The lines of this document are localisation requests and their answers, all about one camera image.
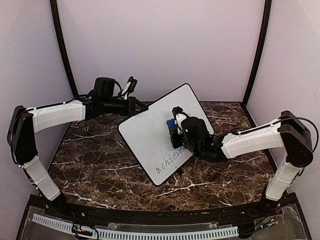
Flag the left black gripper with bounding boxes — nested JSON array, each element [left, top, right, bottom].
[[103, 97, 150, 117]]

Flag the blue whiteboard eraser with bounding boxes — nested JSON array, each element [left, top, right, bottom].
[[166, 119, 177, 129]]

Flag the white whiteboard with black frame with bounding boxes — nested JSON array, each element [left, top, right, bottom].
[[118, 83, 214, 186]]

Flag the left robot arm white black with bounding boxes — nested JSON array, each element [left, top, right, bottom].
[[7, 95, 148, 218]]

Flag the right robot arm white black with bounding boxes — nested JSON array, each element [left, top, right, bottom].
[[166, 107, 318, 217]]

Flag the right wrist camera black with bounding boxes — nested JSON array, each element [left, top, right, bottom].
[[181, 116, 211, 153]]

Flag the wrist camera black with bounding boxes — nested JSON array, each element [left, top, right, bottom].
[[181, 116, 211, 153], [93, 77, 116, 97]]

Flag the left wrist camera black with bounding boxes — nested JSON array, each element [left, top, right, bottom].
[[93, 77, 116, 97]]

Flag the white slotted cable duct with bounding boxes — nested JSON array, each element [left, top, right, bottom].
[[32, 213, 239, 240]]

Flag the left black frame post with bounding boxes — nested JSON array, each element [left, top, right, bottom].
[[49, 0, 79, 97]]

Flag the black frame post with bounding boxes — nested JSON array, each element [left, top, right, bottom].
[[241, 0, 272, 108], [49, 0, 79, 97]]

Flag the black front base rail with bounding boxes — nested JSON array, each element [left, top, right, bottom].
[[27, 193, 298, 230]]

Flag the right black frame post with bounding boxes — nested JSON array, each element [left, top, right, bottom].
[[241, 0, 272, 108]]

